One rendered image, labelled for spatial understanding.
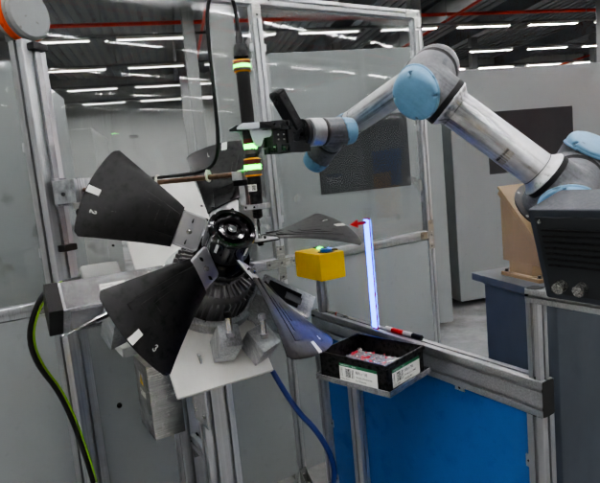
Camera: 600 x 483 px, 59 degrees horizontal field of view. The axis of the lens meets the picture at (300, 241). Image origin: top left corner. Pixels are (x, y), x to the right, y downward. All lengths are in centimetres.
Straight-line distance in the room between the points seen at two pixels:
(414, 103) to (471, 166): 374
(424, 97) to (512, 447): 82
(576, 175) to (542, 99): 412
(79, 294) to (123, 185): 27
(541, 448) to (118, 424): 141
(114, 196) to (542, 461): 112
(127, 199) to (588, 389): 124
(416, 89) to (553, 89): 430
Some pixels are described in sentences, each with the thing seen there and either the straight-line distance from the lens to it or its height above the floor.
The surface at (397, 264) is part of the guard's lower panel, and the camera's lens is 258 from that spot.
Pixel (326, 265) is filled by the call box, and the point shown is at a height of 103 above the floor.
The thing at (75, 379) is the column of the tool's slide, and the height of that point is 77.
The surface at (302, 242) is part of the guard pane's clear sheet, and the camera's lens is 227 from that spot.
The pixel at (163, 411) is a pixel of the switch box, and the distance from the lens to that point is 165.
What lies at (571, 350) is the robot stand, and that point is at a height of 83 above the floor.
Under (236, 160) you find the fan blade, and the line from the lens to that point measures 148.
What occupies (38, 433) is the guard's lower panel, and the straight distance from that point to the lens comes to 207.
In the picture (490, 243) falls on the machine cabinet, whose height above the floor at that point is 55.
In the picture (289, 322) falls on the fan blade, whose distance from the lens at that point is 121.
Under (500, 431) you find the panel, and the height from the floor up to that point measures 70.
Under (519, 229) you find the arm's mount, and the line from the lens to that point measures 153.
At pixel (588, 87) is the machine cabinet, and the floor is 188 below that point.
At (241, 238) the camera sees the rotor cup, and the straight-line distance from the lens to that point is 126.
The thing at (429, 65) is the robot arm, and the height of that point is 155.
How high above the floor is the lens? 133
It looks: 7 degrees down
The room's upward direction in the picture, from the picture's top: 6 degrees counter-clockwise
